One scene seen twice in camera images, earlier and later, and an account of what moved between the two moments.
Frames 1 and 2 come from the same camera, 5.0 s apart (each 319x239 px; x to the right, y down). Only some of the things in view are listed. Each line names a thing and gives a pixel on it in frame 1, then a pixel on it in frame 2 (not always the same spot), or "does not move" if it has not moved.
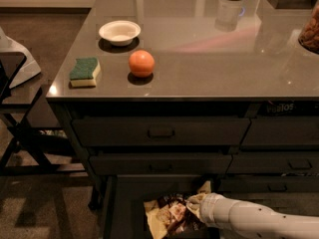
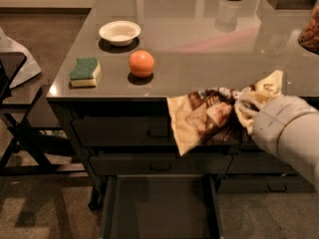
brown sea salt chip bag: (169, 217) → (205, 117)
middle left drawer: (159, 164) does not move
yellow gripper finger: (206, 187) → (269, 87)
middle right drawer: (279, 162) does not move
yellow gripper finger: (193, 202) → (247, 106)
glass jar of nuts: (309, 35) does not move
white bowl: (121, 33) does not move
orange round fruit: (141, 63) does not move
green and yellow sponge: (83, 73) does not move
